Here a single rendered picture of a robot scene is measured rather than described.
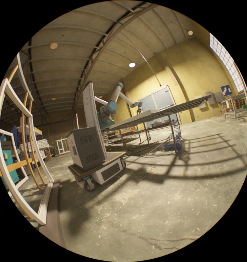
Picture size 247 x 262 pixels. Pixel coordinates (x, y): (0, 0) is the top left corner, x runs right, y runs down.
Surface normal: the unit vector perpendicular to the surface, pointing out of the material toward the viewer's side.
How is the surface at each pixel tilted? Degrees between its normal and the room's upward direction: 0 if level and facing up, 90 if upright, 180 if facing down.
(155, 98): 90
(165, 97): 90
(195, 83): 90
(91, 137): 90
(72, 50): 180
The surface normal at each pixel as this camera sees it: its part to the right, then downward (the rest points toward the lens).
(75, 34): 0.25, 0.97
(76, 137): 0.76, -0.21
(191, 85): -0.73, 0.18
